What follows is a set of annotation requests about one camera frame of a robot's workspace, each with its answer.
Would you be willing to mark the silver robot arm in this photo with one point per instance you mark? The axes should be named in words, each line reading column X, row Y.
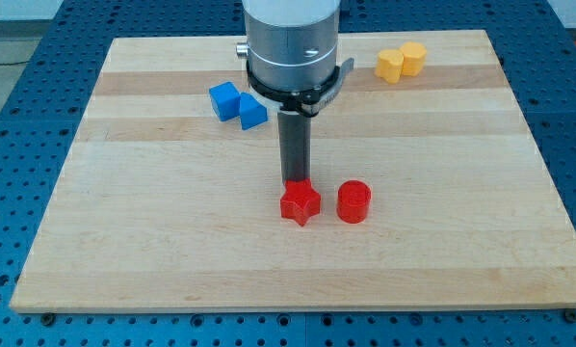
column 291, row 52

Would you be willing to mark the red star block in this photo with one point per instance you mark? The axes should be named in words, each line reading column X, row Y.
column 300, row 201

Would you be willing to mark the blue triangle block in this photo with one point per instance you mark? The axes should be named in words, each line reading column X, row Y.
column 251, row 111

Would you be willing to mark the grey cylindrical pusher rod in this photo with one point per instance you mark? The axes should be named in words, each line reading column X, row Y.
column 294, row 132

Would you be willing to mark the red cylinder block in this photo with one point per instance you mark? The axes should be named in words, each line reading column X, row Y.
column 353, row 201

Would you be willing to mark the blue cube block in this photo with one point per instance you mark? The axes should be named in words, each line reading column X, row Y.
column 225, row 99

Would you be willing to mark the wooden board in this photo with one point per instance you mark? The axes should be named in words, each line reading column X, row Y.
column 161, row 207

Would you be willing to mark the blue perforated metal table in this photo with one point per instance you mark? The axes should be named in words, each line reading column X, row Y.
column 38, row 121

